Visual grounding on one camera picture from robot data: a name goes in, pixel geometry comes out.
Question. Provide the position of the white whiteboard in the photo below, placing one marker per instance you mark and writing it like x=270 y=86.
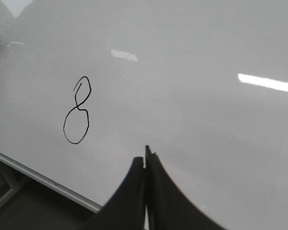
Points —
x=86 y=85

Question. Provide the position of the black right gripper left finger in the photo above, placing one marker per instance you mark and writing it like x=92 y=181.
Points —
x=126 y=208

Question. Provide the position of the metal whiteboard stand leg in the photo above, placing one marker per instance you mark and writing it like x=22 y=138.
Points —
x=11 y=181

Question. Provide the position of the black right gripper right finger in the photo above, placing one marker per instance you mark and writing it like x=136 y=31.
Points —
x=168 y=208

